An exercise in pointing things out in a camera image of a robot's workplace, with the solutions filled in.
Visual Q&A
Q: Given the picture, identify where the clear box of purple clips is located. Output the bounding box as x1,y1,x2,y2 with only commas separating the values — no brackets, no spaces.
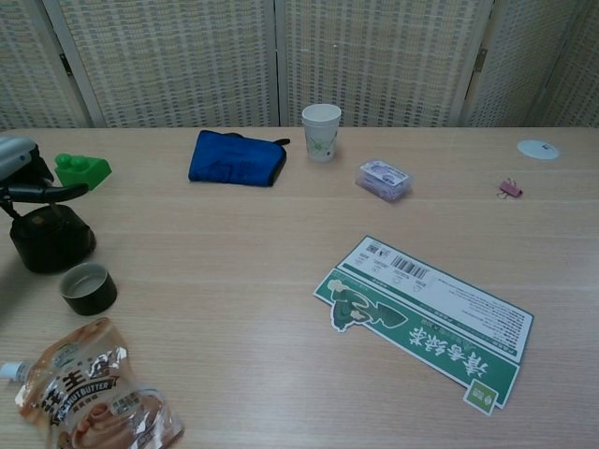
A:
354,158,416,205

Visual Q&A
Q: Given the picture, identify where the blue folded cloth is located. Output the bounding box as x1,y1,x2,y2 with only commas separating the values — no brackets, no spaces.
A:
187,129,291,188

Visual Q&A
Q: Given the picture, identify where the green white package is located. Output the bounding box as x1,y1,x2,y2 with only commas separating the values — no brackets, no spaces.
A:
312,235,535,416

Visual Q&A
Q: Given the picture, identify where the white paper cup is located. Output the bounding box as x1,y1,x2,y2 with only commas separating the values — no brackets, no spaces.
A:
300,103,343,164

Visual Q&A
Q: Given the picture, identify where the green toy building block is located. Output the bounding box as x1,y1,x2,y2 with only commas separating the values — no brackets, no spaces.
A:
54,153,113,191

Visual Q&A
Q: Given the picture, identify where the brown peanut butter pouch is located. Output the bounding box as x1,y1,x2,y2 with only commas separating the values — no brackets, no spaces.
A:
0,316,185,449

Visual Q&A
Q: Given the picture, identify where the white round table grommet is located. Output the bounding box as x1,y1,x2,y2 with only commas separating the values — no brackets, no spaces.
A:
517,138,562,162

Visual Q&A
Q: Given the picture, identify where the black ceramic cup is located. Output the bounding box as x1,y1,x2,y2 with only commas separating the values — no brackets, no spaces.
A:
58,261,119,317

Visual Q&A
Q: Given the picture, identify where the pink binder clip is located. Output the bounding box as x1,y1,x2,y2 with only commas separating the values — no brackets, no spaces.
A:
496,179,526,199

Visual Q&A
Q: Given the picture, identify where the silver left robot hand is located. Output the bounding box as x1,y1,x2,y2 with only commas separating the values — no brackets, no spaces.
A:
0,137,90,205

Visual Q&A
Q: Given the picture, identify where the woven folding screen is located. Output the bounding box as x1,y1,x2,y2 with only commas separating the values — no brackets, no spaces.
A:
0,0,599,132

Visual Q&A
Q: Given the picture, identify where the black teapot with handle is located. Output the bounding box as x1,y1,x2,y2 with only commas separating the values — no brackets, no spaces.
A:
0,198,97,275

